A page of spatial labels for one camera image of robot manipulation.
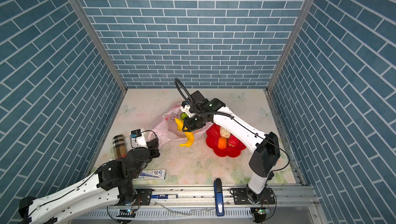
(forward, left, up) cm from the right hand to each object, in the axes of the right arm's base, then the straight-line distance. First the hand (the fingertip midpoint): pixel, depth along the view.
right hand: (186, 129), depth 75 cm
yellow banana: (-4, -3, +2) cm, 6 cm away
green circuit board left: (-34, +24, -23) cm, 48 cm away
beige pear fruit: (+8, -20, -15) cm, 27 cm away
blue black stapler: (-25, -18, -17) cm, 35 cm away
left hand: (-6, +9, -2) cm, 12 cm away
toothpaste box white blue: (-17, +17, -19) cm, 30 cm away
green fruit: (+18, +6, -14) cm, 24 cm away
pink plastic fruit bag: (0, +9, -2) cm, 9 cm away
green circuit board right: (-28, -38, -21) cm, 52 cm away
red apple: (+3, -25, -14) cm, 29 cm away
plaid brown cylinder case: (-3, +40, -17) cm, 44 cm away
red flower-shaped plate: (+9, -14, -19) cm, 25 cm away
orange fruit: (+2, -19, -15) cm, 24 cm away
